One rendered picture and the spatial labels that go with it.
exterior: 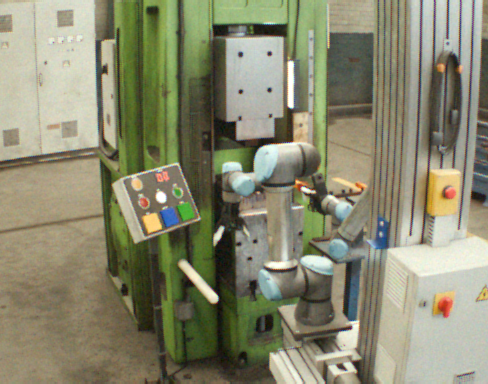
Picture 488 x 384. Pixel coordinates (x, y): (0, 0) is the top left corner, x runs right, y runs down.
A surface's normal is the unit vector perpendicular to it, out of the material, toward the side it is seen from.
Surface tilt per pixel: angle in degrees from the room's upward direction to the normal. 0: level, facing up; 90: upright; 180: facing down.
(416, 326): 90
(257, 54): 90
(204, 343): 90
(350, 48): 90
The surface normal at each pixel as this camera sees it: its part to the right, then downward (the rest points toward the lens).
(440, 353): 0.22, 0.30
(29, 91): 0.50, 0.25
